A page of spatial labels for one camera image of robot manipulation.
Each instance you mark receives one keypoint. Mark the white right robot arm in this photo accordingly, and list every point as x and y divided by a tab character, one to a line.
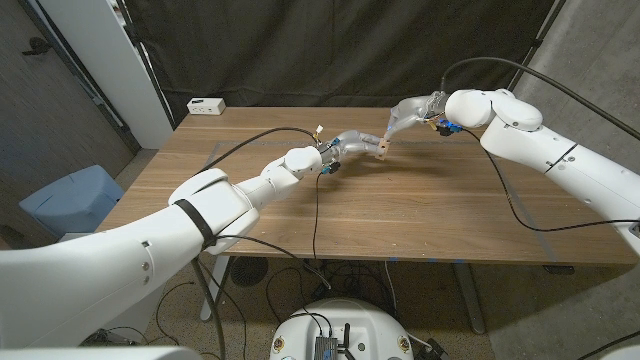
530	135

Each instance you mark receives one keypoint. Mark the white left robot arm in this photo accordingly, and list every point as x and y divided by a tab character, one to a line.
100	280

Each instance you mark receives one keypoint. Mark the black backdrop curtain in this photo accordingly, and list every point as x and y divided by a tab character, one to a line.
325	50

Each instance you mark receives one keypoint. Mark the white power strip box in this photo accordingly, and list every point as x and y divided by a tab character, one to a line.
206	106

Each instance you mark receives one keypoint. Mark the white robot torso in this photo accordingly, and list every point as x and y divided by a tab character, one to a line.
370	325

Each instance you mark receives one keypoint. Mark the white cabinet panel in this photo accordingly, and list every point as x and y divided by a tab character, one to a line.
115	65

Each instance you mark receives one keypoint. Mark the white table leg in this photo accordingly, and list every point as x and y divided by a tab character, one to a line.
210	305

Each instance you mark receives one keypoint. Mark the grey table leg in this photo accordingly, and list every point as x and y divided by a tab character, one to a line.
470	300

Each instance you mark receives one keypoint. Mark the grey device on torso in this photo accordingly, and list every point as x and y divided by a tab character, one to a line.
326	349

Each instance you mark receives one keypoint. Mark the round black floor fan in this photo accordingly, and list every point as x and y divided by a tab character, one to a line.
250	272

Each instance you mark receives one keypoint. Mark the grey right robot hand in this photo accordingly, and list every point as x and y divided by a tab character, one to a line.
417	110

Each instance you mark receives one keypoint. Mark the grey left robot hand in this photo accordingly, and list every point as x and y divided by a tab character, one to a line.
350	143

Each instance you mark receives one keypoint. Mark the blue plastic bin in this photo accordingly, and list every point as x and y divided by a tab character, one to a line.
70	200

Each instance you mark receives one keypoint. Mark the small wooden block with holes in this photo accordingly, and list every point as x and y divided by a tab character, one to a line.
383	150

